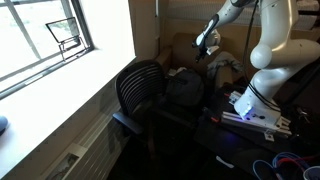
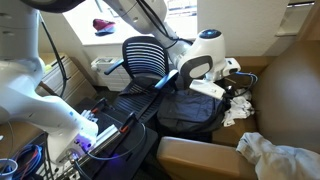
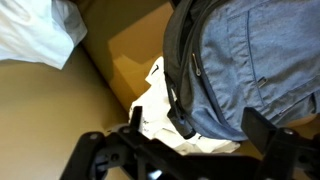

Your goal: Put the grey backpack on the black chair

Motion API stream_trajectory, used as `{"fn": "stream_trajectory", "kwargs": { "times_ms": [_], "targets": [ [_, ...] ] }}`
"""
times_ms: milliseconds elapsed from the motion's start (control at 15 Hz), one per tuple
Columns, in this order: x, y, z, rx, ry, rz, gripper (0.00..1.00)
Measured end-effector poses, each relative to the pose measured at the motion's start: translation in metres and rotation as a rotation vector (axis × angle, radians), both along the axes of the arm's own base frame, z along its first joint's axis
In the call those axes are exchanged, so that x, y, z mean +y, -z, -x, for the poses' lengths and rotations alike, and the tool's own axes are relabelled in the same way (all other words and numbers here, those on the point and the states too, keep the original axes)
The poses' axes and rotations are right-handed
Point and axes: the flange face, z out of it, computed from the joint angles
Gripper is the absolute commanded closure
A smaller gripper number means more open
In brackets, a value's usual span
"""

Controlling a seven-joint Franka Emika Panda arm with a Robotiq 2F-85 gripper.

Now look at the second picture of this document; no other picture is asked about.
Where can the beige filing cabinet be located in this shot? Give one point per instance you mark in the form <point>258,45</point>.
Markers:
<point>73,83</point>

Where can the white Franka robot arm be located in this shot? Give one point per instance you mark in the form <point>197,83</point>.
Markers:
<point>26,100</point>

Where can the yellow sticky note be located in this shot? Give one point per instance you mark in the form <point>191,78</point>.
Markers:
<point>49,68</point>

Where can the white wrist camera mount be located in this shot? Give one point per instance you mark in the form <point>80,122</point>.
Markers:
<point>208,88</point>

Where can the white window blind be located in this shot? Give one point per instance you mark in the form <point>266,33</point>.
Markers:
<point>293,20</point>

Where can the black slatted office chair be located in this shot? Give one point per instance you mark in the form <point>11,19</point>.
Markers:
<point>146,81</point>

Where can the tan leather armchair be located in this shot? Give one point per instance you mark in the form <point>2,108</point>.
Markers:
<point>286,93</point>

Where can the white cup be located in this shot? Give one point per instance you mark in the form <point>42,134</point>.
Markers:
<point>7,170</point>

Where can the light grey garment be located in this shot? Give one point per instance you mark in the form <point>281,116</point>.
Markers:
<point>280,160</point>

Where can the red and blue cap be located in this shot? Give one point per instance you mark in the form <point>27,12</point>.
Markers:
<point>103,25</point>

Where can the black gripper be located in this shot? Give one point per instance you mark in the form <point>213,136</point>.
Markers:
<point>228,90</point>

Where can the aluminium mounting rail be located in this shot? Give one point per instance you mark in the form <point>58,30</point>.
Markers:
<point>106,133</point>

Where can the black clamp with red tip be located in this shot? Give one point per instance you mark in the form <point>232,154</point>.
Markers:
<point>129,120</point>
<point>100,106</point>

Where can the white crumpled cloth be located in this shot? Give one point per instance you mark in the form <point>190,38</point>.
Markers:
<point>238,108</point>

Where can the black robot table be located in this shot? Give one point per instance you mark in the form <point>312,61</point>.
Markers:
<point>133,150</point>

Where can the grey backpack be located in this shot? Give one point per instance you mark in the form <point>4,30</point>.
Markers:
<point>186,113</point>

